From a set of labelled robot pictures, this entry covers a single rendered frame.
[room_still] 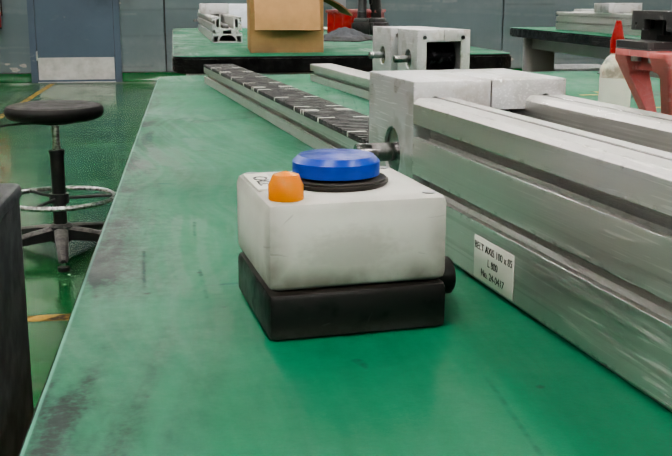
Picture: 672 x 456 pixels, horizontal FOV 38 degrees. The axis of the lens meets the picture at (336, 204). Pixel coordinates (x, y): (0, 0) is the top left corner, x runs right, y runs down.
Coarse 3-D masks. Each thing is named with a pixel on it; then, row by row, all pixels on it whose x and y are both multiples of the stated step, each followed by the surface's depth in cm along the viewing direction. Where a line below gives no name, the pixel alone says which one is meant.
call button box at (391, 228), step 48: (240, 192) 46; (336, 192) 43; (384, 192) 43; (432, 192) 42; (240, 240) 47; (288, 240) 41; (336, 240) 41; (384, 240) 42; (432, 240) 42; (240, 288) 48; (288, 288) 41; (336, 288) 42; (384, 288) 42; (432, 288) 43; (288, 336) 41
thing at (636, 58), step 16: (656, 32) 68; (624, 48) 68; (640, 48) 66; (656, 48) 65; (624, 64) 68; (640, 64) 68; (656, 64) 64; (640, 80) 68; (640, 96) 68; (656, 112) 68
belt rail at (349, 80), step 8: (312, 64) 173; (320, 64) 172; (328, 64) 172; (320, 72) 167; (328, 72) 162; (336, 72) 157; (344, 72) 153; (352, 72) 153; (360, 72) 153; (368, 72) 153; (312, 80) 173; (320, 80) 167; (328, 80) 162; (336, 80) 160; (344, 80) 155; (352, 80) 149; (360, 80) 144; (368, 80) 141; (336, 88) 158; (344, 88) 153; (352, 88) 149; (360, 88) 147; (368, 88) 143; (360, 96) 145; (368, 96) 141
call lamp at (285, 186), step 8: (272, 176) 41; (280, 176) 40; (288, 176) 40; (296, 176) 41; (272, 184) 41; (280, 184) 40; (288, 184) 40; (296, 184) 41; (272, 192) 41; (280, 192) 40; (288, 192) 40; (296, 192) 41; (272, 200) 41; (280, 200) 40; (288, 200) 40; (296, 200) 41
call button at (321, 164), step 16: (304, 160) 43; (320, 160) 43; (336, 160) 43; (352, 160) 43; (368, 160) 43; (304, 176) 43; (320, 176) 43; (336, 176) 43; (352, 176) 43; (368, 176) 43
